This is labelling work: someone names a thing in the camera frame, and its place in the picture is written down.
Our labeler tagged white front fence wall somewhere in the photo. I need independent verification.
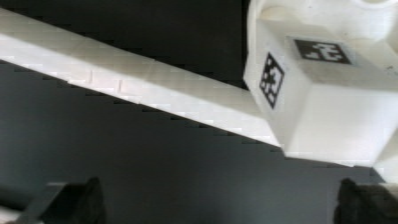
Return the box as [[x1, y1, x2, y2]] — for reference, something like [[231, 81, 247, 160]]
[[0, 8, 279, 145]]

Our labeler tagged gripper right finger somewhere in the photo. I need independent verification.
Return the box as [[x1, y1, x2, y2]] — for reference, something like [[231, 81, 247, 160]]
[[334, 179, 398, 224]]

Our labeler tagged white stool leg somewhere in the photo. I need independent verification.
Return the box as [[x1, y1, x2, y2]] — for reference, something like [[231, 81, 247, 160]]
[[243, 19, 398, 166]]

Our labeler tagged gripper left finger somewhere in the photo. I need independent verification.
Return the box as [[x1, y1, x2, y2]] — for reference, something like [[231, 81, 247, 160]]
[[12, 177, 106, 224]]

